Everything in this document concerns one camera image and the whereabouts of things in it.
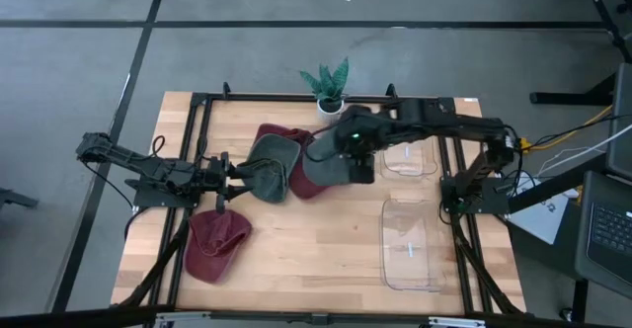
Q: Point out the black frame clamp knob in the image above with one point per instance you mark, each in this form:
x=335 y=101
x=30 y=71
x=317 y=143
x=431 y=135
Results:
x=226 y=91
x=391 y=91

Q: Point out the maroon baseball cap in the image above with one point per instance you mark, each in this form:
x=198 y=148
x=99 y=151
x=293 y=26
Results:
x=217 y=244
x=305 y=188
x=281 y=131

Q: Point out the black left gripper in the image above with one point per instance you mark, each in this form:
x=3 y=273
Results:
x=220 y=177

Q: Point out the green baseball cap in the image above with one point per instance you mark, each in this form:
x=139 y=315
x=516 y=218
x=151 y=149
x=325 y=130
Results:
x=326 y=167
x=271 y=170

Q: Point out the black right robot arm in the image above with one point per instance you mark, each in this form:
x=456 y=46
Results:
x=444 y=120

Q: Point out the black desk leg frame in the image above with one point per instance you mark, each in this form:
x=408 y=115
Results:
x=607 y=22

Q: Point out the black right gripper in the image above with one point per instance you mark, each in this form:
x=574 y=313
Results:
x=363 y=170

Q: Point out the dark chair base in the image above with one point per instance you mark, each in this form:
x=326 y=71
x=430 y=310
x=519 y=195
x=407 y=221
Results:
x=15 y=199

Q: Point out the dark grey laptop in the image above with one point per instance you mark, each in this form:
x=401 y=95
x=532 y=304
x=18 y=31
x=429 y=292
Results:
x=609 y=229

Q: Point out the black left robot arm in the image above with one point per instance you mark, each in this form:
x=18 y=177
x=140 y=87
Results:
x=148 y=170

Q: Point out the snake plant in white pot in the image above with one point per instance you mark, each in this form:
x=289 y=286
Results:
x=330 y=88

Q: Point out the clear plastic bin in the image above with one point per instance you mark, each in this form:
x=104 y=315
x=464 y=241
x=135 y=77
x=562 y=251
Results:
x=410 y=157
x=410 y=244

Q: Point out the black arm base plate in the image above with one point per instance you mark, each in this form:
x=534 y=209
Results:
x=148 y=200
x=489 y=203

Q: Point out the black overhead frame beam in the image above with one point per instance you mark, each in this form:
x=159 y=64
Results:
x=99 y=318

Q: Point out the white flat box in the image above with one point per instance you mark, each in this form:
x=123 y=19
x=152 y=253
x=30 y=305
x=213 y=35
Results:
x=543 y=214

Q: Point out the black aluminium table frame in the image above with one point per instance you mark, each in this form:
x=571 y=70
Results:
x=296 y=97

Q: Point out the dark grey monitor panel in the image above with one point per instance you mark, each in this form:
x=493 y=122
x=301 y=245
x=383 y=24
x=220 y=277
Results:
x=622 y=120

